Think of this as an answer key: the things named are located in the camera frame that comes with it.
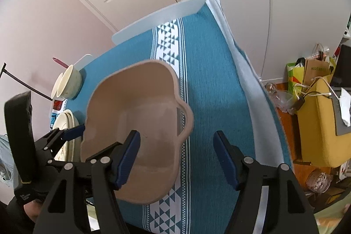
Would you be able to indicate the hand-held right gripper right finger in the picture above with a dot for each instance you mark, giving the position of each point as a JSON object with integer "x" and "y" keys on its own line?
{"x": 227, "y": 160}

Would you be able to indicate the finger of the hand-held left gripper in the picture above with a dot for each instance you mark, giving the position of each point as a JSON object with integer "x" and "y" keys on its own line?
{"x": 73, "y": 132}
{"x": 96, "y": 156}

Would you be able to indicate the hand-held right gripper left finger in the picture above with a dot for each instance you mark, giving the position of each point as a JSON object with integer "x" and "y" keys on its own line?
{"x": 128, "y": 158}

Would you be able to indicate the plain white plate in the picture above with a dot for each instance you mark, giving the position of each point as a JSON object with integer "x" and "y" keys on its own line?
{"x": 70, "y": 116}

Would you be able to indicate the patterned cream plate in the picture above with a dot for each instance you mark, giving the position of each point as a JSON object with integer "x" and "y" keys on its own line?
{"x": 61, "y": 154}

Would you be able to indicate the cream round bowl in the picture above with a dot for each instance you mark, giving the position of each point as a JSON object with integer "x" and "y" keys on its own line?
{"x": 72, "y": 86}

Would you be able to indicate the white deep bowl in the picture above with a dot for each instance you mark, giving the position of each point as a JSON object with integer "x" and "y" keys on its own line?
{"x": 58, "y": 87}

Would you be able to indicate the beige square bowl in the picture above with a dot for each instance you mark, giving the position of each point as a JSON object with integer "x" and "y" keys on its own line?
{"x": 131, "y": 91}

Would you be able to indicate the person's left forearm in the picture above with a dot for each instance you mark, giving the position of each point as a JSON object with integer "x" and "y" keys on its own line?
{"x": 11, "y": 216}

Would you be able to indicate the person's left hand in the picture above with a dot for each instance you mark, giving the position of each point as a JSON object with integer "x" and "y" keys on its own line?
{"x": 31, "y": 212}

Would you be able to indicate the teal patterned tablecloth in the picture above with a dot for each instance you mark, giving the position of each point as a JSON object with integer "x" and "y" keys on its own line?
{"x": 214, "y": 86}

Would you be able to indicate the clear plastic bag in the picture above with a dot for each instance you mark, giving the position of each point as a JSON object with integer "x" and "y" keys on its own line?
{"x": 282, "y": 99}

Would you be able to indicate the yellow chair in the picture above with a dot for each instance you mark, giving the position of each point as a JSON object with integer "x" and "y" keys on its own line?
{"x": 315, "y": 135}

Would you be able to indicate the black charger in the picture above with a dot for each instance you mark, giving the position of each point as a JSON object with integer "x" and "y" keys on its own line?
{"x": 299, "y": 104}

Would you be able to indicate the glass jar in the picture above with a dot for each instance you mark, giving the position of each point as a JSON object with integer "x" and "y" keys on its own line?
{"x": 317, "y": 182}

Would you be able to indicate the green yellow shopping bag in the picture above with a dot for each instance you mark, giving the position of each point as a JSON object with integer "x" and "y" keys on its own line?
{"x": 294, "y": 75}

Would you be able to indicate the light green cloth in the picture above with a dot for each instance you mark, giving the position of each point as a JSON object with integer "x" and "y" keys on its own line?
{"x": 331, "y": 214}

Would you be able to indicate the white power strip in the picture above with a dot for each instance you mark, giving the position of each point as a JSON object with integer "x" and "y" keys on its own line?
{"x": 345, "y": 169}

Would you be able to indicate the brown paper bag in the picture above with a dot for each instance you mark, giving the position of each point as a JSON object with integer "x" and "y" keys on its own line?
{"x": 315, "y": 69}

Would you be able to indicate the white paper tag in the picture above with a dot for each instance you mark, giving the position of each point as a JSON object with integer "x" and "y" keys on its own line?
{"x": 345, "y": 108}

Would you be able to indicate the black box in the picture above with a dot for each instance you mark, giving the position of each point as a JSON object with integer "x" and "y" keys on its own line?
{"x": 341, "y": 64}

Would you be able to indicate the white wardrobe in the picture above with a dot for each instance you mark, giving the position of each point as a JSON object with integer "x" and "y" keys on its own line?
{"x": 274, "y": 4}

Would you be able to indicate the green white box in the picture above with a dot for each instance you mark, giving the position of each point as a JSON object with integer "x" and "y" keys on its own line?
{"x": 348, "y": 24}

